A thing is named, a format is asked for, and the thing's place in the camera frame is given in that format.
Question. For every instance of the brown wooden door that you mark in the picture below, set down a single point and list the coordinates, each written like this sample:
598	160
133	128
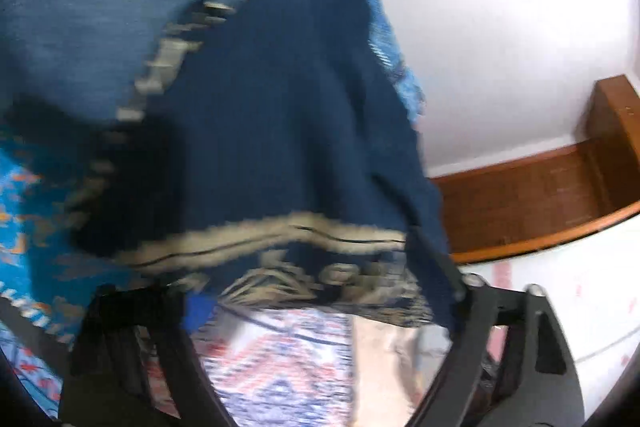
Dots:
552	198

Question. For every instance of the blue patchwork bed cover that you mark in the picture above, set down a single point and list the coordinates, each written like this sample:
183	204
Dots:
273	368

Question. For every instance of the navy patterned hoodie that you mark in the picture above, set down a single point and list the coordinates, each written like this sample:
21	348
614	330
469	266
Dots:
266	159

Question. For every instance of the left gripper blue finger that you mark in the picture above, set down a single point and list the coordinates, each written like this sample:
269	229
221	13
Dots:
197	311

